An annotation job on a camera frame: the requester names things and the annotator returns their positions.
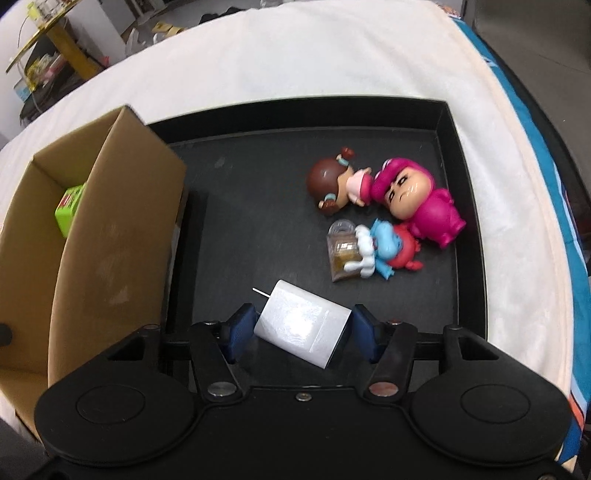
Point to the black tray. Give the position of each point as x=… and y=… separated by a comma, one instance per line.
x=258, y=194

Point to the blue printed bedsheet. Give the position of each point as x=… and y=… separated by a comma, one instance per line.
x=570, y=230

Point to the yellow round table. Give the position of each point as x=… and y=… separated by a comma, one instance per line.
x=69, y=50

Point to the brown cardboard box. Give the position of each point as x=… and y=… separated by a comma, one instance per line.
x=115, y=277

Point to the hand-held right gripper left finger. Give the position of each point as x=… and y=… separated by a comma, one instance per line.
x=238, y=334

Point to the pink-haired doll figure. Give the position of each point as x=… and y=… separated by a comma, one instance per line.
x=415, y=198

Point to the white charger plug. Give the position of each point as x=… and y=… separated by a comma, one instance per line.
x=300, y=323

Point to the brown-haired doll figure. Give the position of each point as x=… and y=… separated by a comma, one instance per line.
x=332, y=182

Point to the green cube toy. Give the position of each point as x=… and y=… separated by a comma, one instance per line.
x=69, y=212

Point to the small clear bottle charm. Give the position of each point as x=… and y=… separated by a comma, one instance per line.
x=341, y=254

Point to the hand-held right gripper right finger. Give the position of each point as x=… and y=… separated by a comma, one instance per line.
x=367, y=334

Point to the blue and red figure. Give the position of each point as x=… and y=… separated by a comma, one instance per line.
x=388, y=244

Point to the white plastic bag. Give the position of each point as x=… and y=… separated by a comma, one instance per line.
x=152, y=32

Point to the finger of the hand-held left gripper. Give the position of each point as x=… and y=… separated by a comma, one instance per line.
x=4, y=335

